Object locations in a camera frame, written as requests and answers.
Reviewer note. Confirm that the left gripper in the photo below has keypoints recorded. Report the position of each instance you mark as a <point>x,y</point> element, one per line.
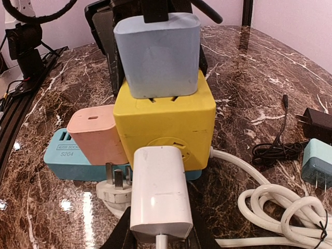
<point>102,16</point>

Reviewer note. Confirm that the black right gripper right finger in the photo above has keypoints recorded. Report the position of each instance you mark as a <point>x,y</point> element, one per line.
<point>200,238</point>

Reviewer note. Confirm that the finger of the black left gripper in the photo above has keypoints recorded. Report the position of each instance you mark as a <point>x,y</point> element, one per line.
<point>203,65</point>

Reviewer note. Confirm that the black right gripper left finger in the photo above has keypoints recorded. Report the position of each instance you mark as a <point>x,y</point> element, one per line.
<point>121,237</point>

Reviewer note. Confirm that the light blue USB charger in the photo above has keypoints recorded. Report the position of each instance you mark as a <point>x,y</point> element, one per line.
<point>160,59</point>

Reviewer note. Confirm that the white USB charger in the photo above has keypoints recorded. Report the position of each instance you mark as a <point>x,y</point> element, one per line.
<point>159,201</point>

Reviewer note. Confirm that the pink USB charger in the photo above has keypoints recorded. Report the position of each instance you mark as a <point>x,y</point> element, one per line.
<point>94,131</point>

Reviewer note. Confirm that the yellow cube plug adapter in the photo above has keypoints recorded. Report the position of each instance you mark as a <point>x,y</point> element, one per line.
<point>185,122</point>

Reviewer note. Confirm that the teal power strip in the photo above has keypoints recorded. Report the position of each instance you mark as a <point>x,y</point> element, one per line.
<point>65,159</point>

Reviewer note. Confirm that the white three-pin plug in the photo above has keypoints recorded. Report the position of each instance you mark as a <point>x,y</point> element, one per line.
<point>116,190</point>

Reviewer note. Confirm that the black power adapter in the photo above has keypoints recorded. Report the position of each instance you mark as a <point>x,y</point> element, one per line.
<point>315,125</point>

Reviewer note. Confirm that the teal small charger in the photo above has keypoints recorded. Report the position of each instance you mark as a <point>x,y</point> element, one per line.
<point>316,164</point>

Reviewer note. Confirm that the black frame post right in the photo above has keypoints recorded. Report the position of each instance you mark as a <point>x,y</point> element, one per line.
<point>247,12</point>

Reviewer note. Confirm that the black front rail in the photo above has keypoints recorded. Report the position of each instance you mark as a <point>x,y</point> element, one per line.
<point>19,103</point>

